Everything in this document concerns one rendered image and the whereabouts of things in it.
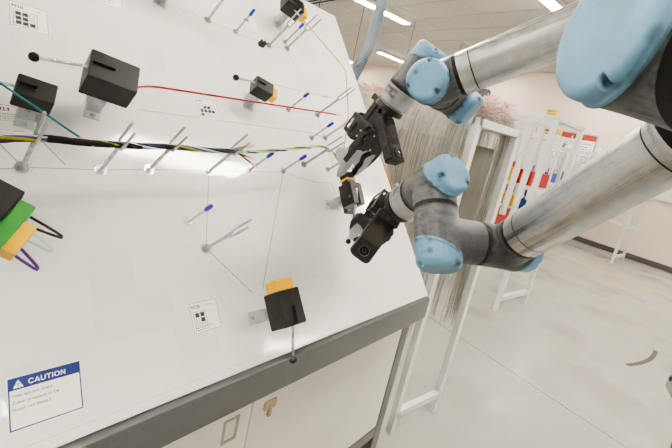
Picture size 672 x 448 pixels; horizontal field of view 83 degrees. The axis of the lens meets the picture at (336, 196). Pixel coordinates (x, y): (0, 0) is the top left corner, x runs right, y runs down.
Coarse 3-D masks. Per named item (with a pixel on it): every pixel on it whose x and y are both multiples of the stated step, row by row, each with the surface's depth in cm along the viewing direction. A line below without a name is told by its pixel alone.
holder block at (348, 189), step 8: (344, 184) 93; (352, 184) 92; (360, 184) 95; (344, 192) 93; (352, 192) 91; (360, 192) 94; (344, 200) 93; (352, 200) 91; (360, 200) 92; (352, 208) 95
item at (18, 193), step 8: (0, 184) 39; (8, 184) 40; (0, 192) 39; (8, 192) 40; (16, 192) 40; (24, 192) 41; (0, 200) 39; (8, 200) 39; (16, 200) 40; (0, 208) 39; (8, 208) 39; (0, 216) 38
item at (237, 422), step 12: (228, 420) 71; (240, 420) 73; (192, 432) 65; (204, 432) 67; (216, 432) 69; (228, 432) 73; (240, 432) 74; (168, 444) 62; (180, 444) 64; (192, 444) 66; (204, 444) 68; (216, 444) 70; (228, 444) 73; (240, 444) 75
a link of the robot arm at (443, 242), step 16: (416, 208) 65; (432, 208) 63; (448, 208) 63; (416, 224) 64; (432, 224) 61; (448, 224) 61; (464, 224) 62; (480, 224) 64; (416, 240) 63; (432, 240) 60; (448, 240) 60; (464, 240) 61; (480, 240) 62; (416, 256) 62; (432, 256) 59; (448, 256) 59; (464, 256) 62; (480, 256) 62; (432, 272) 63; (448, 272) 63
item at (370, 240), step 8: (376, 216) 77; (384, 216) 77; (368, 224) 77; (376, 224) 77; (384, 224) 77; (392, 224) 77; (368, 232) 77; (376, 232) 77; (384, 232) 77; (360, 240) 76; (368, 240) 77; (376, 240) 77; (384, 240) 77; (352, 248) 76; (360, 248) 76; (368, 248) 76; (376, 248) 77; (360, 256) 76; (368, 256) 76
